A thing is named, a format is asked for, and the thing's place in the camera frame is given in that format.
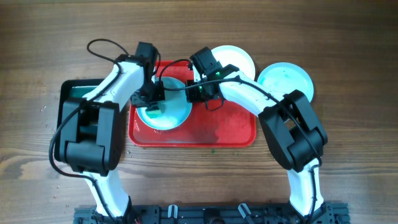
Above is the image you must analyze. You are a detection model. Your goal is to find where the green scrubbing sponge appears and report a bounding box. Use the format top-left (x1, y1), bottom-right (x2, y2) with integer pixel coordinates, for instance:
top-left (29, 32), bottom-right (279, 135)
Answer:
top-left (145, 105), bottom-right (163, 119)

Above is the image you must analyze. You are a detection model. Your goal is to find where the pale green plate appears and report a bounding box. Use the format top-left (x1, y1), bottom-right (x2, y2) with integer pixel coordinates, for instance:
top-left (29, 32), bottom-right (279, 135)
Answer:
top-left (136, 90), bottom-right (192, 131)
top-left (257, 62), bottom-right (314, 102)

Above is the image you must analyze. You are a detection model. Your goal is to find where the white plate with stain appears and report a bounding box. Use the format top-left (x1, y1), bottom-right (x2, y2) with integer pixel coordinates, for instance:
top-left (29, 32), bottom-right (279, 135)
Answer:
top-left (210, 45), bottom-right (256, 81)

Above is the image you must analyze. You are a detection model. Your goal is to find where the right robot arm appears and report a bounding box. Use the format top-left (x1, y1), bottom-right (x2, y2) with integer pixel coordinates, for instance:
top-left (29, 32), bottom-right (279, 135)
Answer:
top-left (189, 65), bottom-right (328, 223)

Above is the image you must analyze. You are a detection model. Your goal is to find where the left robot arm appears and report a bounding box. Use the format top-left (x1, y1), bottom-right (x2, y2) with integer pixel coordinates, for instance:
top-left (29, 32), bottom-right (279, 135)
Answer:
top-left (49, 55), bottom-right (156, 223)

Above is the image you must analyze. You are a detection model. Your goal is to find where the red plastic tray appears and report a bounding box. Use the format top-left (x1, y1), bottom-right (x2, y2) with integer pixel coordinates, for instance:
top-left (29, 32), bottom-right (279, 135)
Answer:
top-left (127, 60), bottom-right (257, 148)

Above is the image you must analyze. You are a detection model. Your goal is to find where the black water tray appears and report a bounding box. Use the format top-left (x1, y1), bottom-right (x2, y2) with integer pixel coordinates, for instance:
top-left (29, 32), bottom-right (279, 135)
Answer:
top-left (55, 79), bottom-right (121, 169)

